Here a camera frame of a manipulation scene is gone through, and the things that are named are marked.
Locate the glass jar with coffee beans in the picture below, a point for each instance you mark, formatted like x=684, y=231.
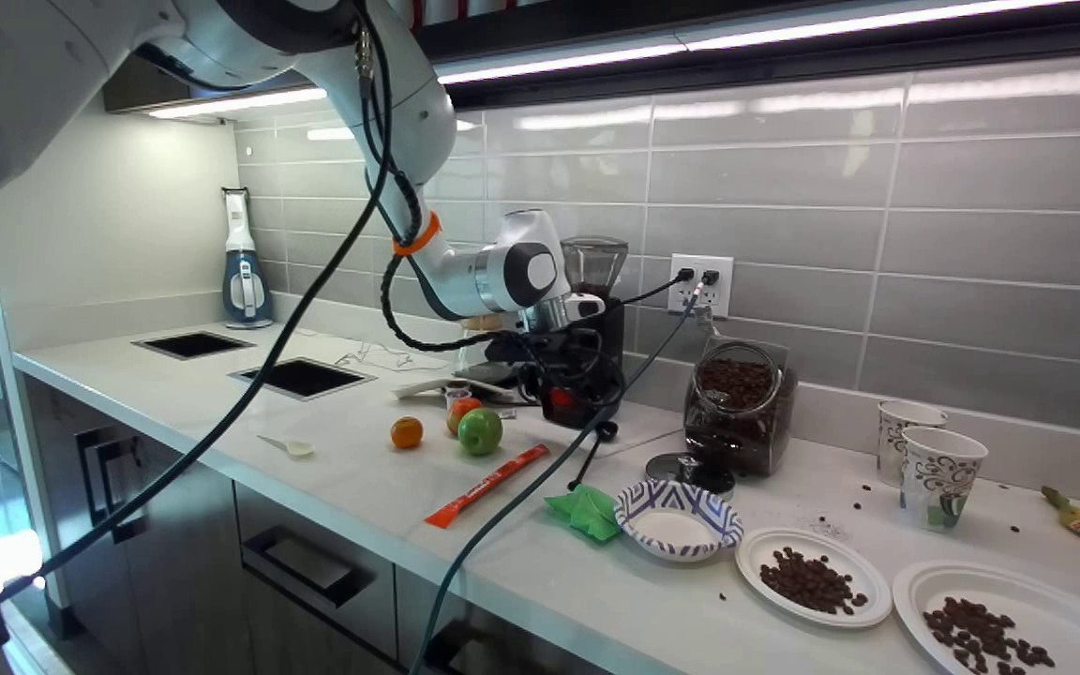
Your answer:
x=739, y=407

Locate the orange stick packet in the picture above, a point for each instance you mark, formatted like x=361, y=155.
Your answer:
x=489, y=483

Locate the green apple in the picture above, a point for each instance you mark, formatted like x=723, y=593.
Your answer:
x=481, y=432

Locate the white wall outlet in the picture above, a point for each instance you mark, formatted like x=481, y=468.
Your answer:
x=703, y=291

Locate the green crumpled packet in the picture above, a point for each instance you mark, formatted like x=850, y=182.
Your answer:
x=585, y=512

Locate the black counter inset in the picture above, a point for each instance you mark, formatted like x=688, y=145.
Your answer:
x=189, y=342
x=303, y=377

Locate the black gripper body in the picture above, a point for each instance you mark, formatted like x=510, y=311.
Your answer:
x=561, y=348

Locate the small orange fruit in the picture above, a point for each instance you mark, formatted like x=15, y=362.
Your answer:
x=405, y=432

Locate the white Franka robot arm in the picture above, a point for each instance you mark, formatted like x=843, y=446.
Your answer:
x=66, y=75

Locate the reddish orange fruit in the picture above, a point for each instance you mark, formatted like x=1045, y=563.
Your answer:
x=459, y=412

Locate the patterned paper cup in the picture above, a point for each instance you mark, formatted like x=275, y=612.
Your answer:
x=938, y=477
x=900, y=436

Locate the large white paper plate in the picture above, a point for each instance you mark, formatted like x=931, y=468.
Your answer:
x=1003, y=625

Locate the black coffee scale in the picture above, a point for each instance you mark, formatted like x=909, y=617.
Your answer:
x=508, y=377

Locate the white plastic spoon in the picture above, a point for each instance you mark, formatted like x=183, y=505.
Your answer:
x=286, y=443

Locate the black ladle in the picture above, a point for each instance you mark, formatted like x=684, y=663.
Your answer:
x=593, y=456

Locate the small white paper plate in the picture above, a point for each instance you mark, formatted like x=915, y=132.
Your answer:
x=811, y=580

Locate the under cabinet light strip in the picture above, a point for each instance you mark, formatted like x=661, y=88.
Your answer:
x=591, y=56

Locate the blue patterned paper bowl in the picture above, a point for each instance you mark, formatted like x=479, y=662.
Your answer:
x=678, y=526

